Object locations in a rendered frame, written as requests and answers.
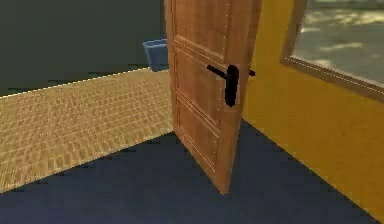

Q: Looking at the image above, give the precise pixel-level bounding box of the wooden framed window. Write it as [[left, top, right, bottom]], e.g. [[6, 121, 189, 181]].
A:
[[279, 0, 384, 104]]

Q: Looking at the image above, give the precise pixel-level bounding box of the blue box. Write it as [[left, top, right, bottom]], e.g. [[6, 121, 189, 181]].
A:
[[142, 38, 170, 73]]

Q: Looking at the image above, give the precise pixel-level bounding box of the black door handle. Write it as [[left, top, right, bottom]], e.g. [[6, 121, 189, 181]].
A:
[[206, 64, 241, 108]]

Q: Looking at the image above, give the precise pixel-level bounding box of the brown wooden room door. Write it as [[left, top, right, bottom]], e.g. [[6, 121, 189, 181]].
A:
[[163, 0, 263, 196]]

